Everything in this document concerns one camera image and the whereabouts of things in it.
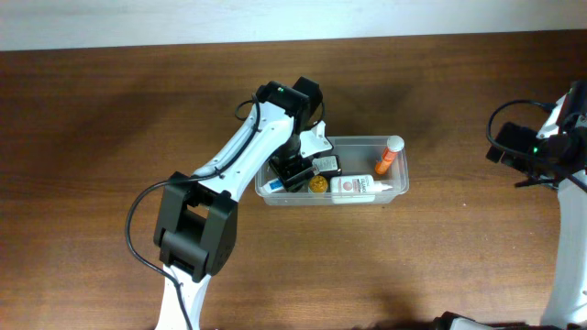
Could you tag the small gold-lidded jar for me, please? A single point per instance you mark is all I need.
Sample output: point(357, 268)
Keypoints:
point(318, 184)

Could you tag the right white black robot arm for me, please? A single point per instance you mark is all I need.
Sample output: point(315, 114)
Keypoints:
point(566, 307)

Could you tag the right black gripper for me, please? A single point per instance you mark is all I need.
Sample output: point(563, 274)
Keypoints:
point(506, 143)

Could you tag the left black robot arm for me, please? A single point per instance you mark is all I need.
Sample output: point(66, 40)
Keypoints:
point(196, 228)

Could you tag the clear plastic container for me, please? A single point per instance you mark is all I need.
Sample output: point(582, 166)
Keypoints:
point(357, 157)

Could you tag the orange tube white cap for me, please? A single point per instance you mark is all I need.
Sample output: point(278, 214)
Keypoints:
point(394, 145)

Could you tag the clear white sanitizer bottle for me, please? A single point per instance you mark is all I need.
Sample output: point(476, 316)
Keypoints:
point(356, 189)

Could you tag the white Panadol medicine box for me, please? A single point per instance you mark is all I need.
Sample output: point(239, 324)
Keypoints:
point(273, 186)

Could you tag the dark syrup bottle white cap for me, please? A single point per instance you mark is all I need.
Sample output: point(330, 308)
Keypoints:
point(328, 166)

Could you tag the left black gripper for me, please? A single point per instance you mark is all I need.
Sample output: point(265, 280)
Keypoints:
point(293, 170)

